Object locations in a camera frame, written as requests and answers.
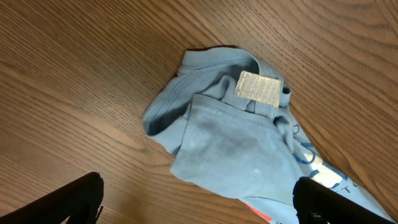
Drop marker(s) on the light blue t-shirt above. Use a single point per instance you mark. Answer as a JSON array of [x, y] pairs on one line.
[[226, 120]]

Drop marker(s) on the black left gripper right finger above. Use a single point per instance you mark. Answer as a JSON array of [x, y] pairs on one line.
[[316, 204]]

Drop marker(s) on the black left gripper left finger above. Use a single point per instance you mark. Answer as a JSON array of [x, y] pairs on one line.
[[78, 202]]

